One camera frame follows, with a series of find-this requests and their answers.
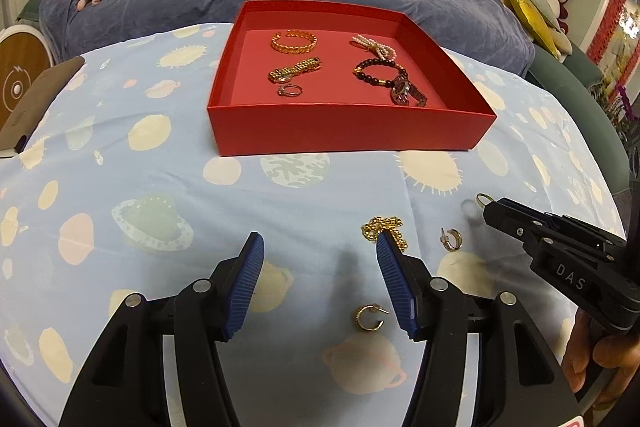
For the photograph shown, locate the gold chain necklace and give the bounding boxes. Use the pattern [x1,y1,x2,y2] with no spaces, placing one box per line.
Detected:
[361,215,408,253]

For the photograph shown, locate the green sofa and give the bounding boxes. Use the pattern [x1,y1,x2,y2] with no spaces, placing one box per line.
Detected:
[480,0,631,192]

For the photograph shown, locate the red cardboard box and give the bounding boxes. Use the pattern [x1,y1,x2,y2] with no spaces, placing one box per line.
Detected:
[206,0,498,158]

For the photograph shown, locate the yellow cushion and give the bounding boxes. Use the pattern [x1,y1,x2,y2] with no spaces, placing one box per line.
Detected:
[501,0,561,58]

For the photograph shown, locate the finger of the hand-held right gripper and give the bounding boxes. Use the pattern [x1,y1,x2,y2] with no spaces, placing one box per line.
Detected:
[495,198,626,248]
[483,202,556,258]

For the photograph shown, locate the brown leather case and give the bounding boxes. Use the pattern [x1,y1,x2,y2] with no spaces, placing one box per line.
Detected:
[0,56,86,158]

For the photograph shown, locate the person's right hand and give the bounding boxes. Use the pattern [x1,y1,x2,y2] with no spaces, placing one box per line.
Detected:
[562,309,640,410]

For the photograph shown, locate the red patterned wall strip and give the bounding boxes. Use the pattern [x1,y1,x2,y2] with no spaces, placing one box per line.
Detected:
[585,0,636,68]

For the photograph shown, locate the beige plush cushion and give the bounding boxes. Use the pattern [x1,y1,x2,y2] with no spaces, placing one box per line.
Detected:
[550,29,576,62]

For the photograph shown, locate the gold chain-link bangle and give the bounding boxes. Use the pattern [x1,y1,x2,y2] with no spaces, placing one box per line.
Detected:
[271,29,318,54]

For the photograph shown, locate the purple flowers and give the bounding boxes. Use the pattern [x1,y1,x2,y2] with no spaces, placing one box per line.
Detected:
[602,82,640,132]

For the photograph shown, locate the light blue planet-print cloth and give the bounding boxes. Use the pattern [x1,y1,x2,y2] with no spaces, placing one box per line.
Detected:
[0,23,631,427]

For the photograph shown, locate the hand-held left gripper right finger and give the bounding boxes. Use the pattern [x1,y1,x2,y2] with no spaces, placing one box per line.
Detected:
[375,229,581,427]

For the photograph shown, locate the silver link bracelet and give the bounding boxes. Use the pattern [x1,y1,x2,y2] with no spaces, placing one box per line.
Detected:
[390,74,430,108]

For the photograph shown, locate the pearl bracelet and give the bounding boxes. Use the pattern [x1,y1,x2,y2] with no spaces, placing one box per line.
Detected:
[351,34,398,60]

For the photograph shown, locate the dark bead bracelet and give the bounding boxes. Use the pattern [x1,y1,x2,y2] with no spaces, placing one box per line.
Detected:
[352,57,401,86]

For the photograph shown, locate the gold chain bracelet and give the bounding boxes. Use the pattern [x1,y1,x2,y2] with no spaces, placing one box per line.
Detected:
[268,56,323,84]

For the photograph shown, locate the round white wooden-faced device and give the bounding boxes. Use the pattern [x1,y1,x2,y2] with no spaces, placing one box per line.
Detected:
[0,27,56,132]

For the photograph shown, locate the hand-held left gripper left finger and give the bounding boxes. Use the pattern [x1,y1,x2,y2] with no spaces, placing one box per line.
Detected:
[59,231,266,427]

